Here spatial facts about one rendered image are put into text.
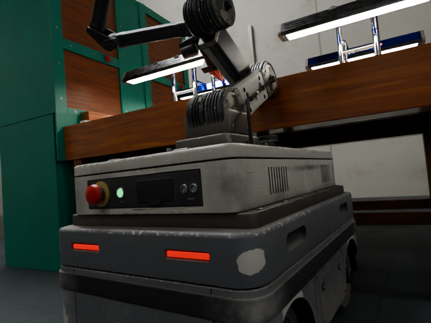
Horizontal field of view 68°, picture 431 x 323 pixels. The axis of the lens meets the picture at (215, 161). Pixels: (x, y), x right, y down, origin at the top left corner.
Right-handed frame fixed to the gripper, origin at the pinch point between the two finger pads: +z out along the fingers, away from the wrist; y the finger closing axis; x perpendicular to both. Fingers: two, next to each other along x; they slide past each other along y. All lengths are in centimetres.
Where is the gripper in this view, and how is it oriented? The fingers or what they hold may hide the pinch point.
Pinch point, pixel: (221, 79)
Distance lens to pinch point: 143.2
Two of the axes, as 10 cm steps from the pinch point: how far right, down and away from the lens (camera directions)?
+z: 4.2, 6.6, 6.3
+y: -8.7, 1.0, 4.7
